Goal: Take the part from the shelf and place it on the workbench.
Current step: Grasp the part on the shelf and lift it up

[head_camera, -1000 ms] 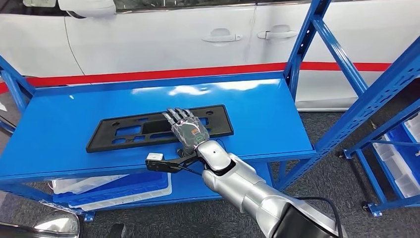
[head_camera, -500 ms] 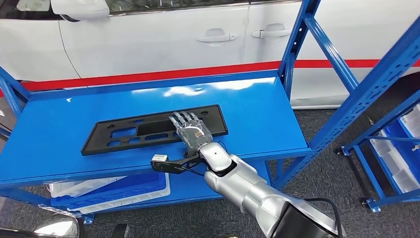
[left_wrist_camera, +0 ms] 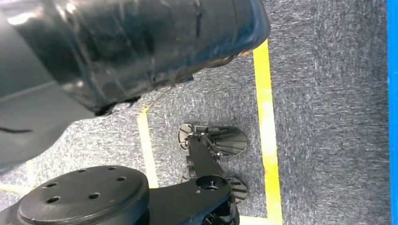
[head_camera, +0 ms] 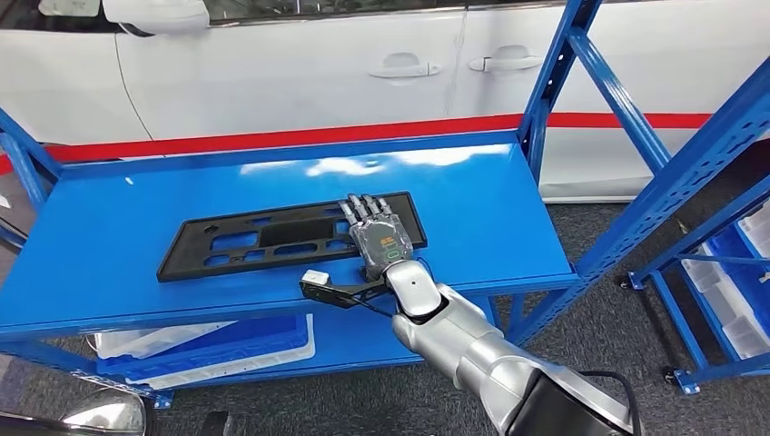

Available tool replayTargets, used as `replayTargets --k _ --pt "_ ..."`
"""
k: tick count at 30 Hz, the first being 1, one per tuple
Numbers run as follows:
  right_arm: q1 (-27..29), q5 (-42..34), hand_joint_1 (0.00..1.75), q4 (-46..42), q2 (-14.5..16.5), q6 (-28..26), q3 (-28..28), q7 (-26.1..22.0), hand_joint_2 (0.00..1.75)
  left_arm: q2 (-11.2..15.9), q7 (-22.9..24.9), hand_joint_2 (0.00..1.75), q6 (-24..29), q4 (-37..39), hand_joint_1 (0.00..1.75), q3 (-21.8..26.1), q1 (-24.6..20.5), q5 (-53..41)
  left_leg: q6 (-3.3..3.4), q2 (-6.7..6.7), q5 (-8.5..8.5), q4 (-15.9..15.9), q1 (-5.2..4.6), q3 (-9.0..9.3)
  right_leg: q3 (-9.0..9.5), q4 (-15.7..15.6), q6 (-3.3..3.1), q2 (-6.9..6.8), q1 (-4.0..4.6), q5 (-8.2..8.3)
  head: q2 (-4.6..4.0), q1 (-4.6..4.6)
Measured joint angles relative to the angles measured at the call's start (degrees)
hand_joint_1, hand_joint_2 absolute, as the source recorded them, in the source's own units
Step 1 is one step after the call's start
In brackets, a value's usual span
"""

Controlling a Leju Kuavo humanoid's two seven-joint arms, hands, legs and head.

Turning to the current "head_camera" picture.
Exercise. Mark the white car with red stripe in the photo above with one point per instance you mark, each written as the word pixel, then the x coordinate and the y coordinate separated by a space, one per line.
pixel 271 78

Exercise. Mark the blue metal shelf rack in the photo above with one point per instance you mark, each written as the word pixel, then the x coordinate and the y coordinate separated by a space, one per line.
pixel 90 259
pixel 704 233

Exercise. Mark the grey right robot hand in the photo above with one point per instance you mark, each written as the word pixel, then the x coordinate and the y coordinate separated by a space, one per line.
pixel 382 240

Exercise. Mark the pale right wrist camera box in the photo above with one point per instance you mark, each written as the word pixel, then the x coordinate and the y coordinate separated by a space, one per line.
pixel 316 278

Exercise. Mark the chrome stanchion post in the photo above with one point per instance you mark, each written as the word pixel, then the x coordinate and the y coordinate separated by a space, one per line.
pixel 102 415

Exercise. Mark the black plastic plate frame part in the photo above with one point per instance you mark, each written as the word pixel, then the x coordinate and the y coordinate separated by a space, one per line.
pixel 180 259

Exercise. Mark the blue plastic crate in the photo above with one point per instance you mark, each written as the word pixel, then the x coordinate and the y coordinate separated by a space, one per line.
pixel 743 283
pixel 240 343

